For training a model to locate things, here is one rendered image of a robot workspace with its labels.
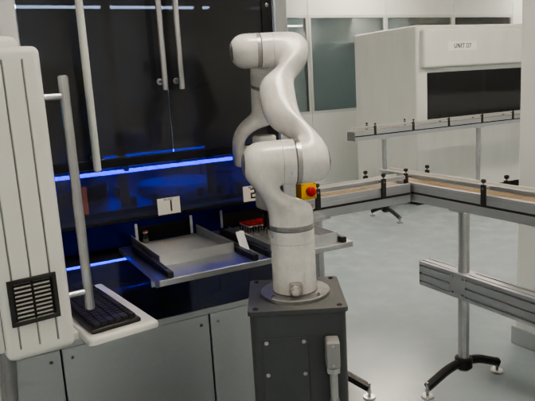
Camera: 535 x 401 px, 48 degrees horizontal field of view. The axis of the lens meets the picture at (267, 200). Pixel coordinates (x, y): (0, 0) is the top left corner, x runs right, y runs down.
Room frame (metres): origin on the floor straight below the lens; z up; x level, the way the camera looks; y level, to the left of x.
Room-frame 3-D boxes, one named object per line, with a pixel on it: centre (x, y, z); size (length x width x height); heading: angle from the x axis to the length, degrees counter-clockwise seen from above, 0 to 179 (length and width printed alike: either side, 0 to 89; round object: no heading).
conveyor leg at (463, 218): (2.61, -0.86, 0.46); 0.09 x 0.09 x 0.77; 27
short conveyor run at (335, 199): (2.70, -0.34, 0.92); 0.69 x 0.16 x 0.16; 117
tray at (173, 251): (2.06, 0.32, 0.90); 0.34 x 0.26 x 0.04; 27
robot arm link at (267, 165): (1.59, -0.03, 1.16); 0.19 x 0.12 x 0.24; 96
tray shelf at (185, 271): (2.08, 0.13, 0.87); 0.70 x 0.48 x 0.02; 117
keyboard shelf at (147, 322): (1.70, 0.56, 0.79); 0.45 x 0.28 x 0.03; 35
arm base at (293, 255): (1.59, -0.06, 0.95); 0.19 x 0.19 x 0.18
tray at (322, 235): (2.12, -0.04, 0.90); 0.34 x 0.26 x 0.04; 27
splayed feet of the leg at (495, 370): (2.61, -0.86, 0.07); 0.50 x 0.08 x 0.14; 117
